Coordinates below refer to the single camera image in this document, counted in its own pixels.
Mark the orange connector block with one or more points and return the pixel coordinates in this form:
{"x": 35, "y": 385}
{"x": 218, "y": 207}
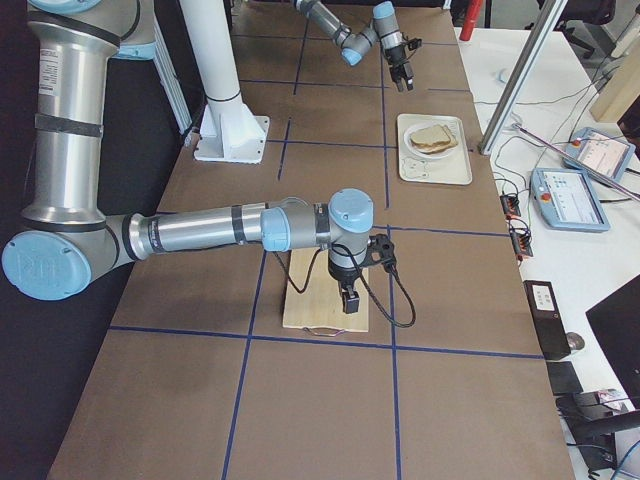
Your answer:
{"x": 521, "y": 242}
{"x": 510, "y": 205}

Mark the aluminium frame post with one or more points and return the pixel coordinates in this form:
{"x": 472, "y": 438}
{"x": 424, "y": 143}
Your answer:
{"x": 543, "y": 26}

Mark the teach pendant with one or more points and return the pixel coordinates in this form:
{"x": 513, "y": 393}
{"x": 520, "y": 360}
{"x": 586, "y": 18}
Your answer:
{"x": 567, "y": 201}
{"x": 600, "y": 151}

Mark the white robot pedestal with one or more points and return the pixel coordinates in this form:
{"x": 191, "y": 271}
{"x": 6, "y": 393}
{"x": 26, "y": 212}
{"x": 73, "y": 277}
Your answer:
{"x": 229, "y": 131}

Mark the orange connector block far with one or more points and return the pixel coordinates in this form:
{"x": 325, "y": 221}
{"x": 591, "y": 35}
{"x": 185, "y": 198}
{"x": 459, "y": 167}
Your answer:
{"x": 510, "y": 205}

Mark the wooden cutting board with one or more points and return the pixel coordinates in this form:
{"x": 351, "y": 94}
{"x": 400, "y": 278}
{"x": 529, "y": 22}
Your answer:
{"x": 320, "y": 309}

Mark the teach pendant near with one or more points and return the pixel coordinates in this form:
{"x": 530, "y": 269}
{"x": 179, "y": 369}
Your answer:
{"x": 567, "y": 201}

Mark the orange connector block near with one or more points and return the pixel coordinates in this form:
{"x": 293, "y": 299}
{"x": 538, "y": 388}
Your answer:
{"x": 521, "y": 242}

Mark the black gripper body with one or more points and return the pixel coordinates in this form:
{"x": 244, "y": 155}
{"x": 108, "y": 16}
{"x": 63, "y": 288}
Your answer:
{"x": 395, "y": 55}
{"x": 343, "y": 273}

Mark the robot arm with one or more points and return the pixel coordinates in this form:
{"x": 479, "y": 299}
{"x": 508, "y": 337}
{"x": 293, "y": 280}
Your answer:
{"x": 383, "y": 30}
{"x": 139, "y": 149}

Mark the black box with labels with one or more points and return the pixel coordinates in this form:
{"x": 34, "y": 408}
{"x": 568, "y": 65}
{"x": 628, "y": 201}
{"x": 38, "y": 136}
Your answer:
{"x": 546, "y": 319}

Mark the white round plate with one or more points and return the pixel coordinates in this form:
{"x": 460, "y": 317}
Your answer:
{"x": 414, "y": 150}

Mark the bread slice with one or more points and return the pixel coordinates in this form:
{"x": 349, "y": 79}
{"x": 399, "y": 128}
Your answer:
{"x": 430, "y": 134}
{"x": 435, "y": 147}

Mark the black monitor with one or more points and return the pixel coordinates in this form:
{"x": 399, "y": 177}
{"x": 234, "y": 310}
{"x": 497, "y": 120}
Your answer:
{"x": 615, "y": 323}

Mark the cream bear tray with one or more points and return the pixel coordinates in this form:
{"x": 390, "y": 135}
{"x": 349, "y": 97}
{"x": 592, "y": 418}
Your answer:
{"x": 454, "y": 168}

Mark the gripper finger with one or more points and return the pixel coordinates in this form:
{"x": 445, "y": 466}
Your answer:
{"x": 409, "y": 77}
{"x": 350, "y": 300}
{"x": 399, "y": 82}

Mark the teach pendant far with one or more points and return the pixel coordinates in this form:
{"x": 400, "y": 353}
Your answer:
{"x": 600, "y": 151}

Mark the red cylinder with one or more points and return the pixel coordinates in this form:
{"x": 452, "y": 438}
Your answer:
{"x": 471, "y": 17}

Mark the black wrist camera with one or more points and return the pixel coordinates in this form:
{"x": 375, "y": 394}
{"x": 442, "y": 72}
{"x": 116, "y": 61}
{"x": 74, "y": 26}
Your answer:
{"x": 413, "y": 44}
{"x": 380, "y": 251}

